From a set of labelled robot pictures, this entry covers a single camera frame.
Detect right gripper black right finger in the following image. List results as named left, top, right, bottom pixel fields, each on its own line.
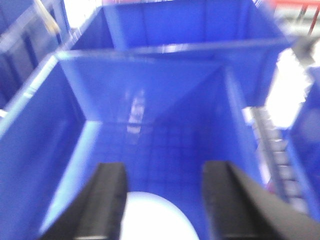
left=202, top=160, right=320, bottom=240

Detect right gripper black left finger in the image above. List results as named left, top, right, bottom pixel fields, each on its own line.
left=40, top=162, right=128, bottom=240

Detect light blue plate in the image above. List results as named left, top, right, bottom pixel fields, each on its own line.
left=119, top=191, right=199, bottom=240

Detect far right blue crate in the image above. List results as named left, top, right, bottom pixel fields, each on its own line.
left=289, top=65, right=320, bottom=221

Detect right blue plastic crate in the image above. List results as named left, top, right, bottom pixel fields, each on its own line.
left=0, top=50, right=277, bottom=240

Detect blue plastic crate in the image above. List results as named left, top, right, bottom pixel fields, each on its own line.
left=0, top=50, right=277, bottom=240
left=0, top=0, right=70, bottom=108

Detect middle blue plastic crate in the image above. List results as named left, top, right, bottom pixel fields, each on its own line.
left=0, top=0, right=70, bottom=108

